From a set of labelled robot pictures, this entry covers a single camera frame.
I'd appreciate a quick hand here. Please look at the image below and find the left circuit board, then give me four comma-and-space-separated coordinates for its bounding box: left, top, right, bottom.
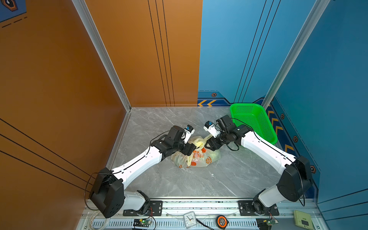
132, 218, 152, 230

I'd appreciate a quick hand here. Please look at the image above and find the aluminium frame post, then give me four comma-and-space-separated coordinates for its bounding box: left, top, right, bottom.
72, 0, 131, 112
262, 0, 330, 110

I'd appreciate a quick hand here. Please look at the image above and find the left aluminium frame post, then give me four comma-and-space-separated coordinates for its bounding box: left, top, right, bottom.
72, 0, 131, 112

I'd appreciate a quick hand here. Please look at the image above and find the circuit board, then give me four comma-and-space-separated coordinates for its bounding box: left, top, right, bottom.
256, 218, 279, 230
132, 218, 152, 230

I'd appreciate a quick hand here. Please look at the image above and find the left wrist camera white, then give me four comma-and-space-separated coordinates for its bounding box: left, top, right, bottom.
183, 125, 195, 144

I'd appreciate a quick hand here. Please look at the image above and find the right aluminium frame post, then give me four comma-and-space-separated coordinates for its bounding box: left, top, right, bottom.
262, 0, 330, 110

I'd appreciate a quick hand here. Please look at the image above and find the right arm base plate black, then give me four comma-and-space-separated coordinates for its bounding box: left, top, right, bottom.
238, 200, 280, 216

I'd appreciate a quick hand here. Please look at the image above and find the green wall switch box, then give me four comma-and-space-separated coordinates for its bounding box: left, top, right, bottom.
293, 210, 314, 230

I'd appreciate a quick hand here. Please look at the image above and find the right circuit board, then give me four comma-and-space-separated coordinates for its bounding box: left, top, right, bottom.
256, 218, 279, 230

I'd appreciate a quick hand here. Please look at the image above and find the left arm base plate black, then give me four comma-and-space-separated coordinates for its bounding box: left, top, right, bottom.
123, 200, 163, 217

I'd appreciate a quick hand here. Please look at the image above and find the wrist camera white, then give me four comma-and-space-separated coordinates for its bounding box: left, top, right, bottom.
183, 125, 195, 144
204, 121, 220, 138

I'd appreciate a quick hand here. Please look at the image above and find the orange black tape measure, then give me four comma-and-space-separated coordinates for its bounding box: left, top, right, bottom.
216, 215, 229, 230

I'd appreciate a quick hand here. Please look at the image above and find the small white clock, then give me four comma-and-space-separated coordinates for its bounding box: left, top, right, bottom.
183, 211, 197, 229

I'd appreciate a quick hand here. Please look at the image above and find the translucent yellowish plastic bag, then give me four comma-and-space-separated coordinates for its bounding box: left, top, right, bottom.
171, 135, 221, 168

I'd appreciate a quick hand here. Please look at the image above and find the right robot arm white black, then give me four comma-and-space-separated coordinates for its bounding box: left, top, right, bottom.
204, 115, 312, 215

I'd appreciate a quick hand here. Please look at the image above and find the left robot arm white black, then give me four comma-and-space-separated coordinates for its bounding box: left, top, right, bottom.
89, 125, 196, 219

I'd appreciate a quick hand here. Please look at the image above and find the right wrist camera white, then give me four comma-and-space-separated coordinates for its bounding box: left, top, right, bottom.
204, 121, 220, 138

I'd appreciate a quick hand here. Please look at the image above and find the green plastic basket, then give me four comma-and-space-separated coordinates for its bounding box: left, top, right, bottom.
230, 103, 278, 145

